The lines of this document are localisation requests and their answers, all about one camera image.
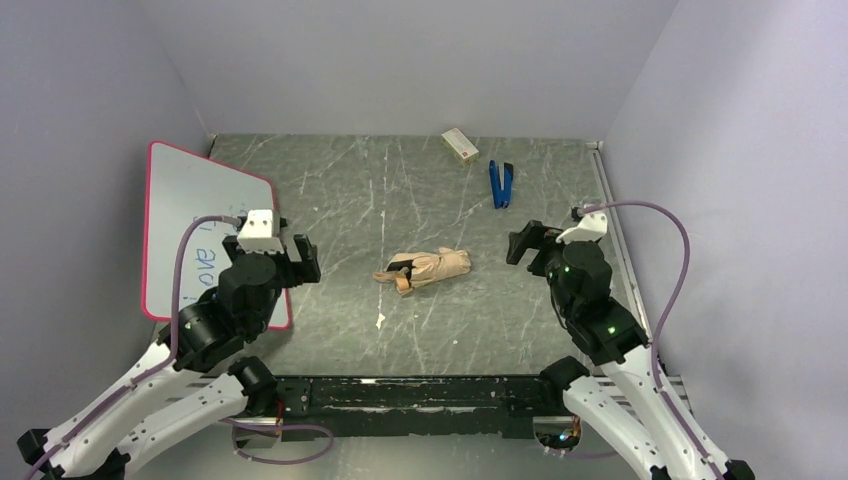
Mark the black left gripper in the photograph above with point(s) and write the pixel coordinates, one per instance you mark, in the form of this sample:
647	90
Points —
295	259

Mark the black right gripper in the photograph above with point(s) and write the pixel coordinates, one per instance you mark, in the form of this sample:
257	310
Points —
539	244

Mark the beige folding umbrella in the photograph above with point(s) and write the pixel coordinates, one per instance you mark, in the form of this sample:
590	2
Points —
408	271

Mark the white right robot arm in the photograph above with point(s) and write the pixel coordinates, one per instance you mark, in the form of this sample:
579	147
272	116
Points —
656	435

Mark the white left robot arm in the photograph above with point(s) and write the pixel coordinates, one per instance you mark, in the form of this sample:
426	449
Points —
139	416

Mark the blue stapler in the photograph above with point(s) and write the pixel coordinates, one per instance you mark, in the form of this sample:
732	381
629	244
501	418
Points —
501	180

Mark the small white red box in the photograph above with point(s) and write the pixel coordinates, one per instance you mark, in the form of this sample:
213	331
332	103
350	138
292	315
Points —
460	146

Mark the pink framed whiteboard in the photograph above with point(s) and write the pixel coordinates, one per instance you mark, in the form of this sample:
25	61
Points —
181	187

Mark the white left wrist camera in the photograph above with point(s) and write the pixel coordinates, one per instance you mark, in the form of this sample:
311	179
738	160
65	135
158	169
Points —
261	232

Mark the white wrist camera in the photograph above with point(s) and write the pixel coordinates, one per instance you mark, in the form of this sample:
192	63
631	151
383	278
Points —
592	227
261	232

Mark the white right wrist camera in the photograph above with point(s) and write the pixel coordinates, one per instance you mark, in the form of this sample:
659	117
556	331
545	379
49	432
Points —
592	227

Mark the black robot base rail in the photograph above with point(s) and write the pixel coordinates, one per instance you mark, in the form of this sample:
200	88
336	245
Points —
510	406

